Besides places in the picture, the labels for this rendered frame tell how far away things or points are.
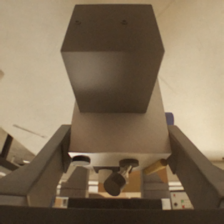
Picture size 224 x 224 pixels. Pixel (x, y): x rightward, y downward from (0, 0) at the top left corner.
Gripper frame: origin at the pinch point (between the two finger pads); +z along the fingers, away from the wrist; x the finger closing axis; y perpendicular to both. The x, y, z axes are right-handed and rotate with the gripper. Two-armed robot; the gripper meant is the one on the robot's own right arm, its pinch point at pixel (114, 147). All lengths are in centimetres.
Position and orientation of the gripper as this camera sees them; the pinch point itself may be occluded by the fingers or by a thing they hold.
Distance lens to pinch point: 28.8
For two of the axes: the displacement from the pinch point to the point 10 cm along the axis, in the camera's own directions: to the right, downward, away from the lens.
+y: -0.1, -5.4, -8.4
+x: -10.0, -0.1, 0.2
